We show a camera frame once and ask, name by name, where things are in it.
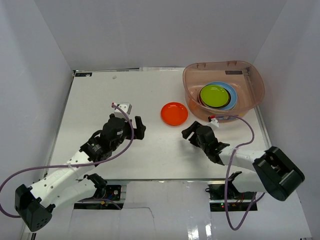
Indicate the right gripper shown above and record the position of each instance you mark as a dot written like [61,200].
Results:
[186,133]

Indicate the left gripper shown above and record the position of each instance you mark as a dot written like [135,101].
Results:
[131,130]

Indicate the orange plate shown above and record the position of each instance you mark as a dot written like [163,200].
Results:
[174,113]

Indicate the red teal floral plate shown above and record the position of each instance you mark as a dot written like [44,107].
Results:
[199,100]

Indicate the lime green plate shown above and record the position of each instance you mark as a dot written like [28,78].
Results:
[206,91]

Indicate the light blue plate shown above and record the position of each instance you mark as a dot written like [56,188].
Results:
[232,92]

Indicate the blue white porcelain plate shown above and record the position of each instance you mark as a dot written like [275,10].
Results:
[219,99]

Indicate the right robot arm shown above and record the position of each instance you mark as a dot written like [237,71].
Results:
[269,171]

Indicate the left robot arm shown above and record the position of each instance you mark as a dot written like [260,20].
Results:
[71,183]

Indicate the translucent pink plastic bin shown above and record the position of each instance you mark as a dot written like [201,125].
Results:
[241,75]

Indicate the small black label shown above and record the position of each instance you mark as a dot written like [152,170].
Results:
[82,74]

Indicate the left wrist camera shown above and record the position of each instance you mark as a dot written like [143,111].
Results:
[124,106]

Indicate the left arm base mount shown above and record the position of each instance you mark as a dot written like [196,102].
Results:
[110,201]

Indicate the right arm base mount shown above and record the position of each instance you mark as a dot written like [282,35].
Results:
[236,201]

